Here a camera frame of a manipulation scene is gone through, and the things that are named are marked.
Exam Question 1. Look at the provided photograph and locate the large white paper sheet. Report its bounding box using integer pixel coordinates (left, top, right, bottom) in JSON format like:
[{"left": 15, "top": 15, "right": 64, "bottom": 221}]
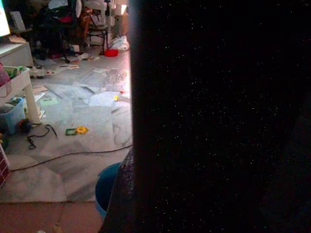
[{"left": 88, "top": 91, "right": 117, "bottom": 107}]

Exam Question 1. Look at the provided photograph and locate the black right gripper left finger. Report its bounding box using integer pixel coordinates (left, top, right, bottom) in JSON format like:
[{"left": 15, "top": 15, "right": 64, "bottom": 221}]
[{"left": 98, "top": 147, "right": 137, "bottom": 233}]

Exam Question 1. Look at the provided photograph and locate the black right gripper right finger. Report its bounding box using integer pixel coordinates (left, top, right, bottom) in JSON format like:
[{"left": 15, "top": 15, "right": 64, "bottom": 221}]
[{"left": 269, "top": 97, "right": 311, "bottom": 233}]

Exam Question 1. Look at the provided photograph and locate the red tiled box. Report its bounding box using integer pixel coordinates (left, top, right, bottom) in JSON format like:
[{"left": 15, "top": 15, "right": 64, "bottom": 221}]
[{"left": 0, "top": 142, "right": 12, "bottom": 188}]

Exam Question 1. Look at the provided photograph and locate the black broom handle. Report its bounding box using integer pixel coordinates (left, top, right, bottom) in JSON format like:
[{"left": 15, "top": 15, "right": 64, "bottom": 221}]
[{"left": 127, "top": 0, "right": 311, "bottom": 233}]

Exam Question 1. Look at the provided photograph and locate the green paper sheet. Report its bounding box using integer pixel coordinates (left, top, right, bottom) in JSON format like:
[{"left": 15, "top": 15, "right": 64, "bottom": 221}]
[{"left": 39, "top": 97, "right": 59, "bottom": 107}]

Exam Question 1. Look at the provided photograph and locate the short black cord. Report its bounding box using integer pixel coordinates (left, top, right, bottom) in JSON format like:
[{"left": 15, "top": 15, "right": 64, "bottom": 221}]
[{"left": 27, "top": 124, "right": 59, "bottom": 150}]

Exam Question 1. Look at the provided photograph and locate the cardboard box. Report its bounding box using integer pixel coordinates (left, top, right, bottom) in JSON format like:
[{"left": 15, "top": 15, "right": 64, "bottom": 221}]
[{"left": 115, "top": 4, "right": 130, "bottom": 37}]

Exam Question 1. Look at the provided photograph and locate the light blue plastic bin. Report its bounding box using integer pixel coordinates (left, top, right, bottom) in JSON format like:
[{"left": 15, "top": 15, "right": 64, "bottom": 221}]
[{"left": 0, "top": 97, "right": 26, "bottom": 135}]

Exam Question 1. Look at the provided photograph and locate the white toy truck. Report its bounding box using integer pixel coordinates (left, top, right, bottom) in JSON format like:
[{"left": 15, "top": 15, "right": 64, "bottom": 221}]
[{"left": 30, "top": 66, "right": 47, "bottom": 80}]

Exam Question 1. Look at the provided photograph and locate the blue plastic bucket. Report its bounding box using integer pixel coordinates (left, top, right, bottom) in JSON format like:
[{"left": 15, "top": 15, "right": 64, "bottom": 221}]
[{"left": 94, "top": 162, "right": 122, "bottom": 220}]

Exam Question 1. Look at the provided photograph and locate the white low cabinet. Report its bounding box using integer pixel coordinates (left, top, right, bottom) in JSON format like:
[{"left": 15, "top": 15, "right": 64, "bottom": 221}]
[{"left": 0, "top": 42, "right": 34, "bottom": 68}]

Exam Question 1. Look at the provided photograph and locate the white metal frame chair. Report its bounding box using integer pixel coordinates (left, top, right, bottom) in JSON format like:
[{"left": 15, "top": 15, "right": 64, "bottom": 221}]
[{"left": 84, "top": 0, "right": 109, "bottom": 47}]

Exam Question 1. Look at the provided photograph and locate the dark yarn ball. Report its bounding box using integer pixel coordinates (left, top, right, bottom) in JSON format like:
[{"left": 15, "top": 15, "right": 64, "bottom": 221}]
[{"left": 17, "top": 118, "right": 33, "bottom": 133}]

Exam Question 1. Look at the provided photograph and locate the long black floor cable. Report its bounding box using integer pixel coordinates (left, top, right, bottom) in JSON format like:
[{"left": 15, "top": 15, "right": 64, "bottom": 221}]
[{"left": 9, "top": 144, "right": 133, "bottom": 171}]

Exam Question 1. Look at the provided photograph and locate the white plastic bag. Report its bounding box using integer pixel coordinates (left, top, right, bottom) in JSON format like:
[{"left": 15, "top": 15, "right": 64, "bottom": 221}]
[{"left": 110, "top": 35, "right": 130, "bottom": 51}]

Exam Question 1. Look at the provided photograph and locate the small white table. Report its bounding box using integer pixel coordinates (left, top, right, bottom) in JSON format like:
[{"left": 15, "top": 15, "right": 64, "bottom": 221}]
[{"left": 0, "top": 68, "right": 42, "bottom": 125}]

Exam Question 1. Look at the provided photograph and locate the black office chair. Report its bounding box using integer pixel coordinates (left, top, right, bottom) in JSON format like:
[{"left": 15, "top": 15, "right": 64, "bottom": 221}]
[{"left": 34, "top": 4, "right": 85, "bottom": 63}]

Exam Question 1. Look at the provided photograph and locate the bright television screen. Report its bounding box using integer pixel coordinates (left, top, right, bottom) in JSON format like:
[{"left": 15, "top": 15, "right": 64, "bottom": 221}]
[{"left": 0, "top": 0, "right": 12, "bottom": 38}]

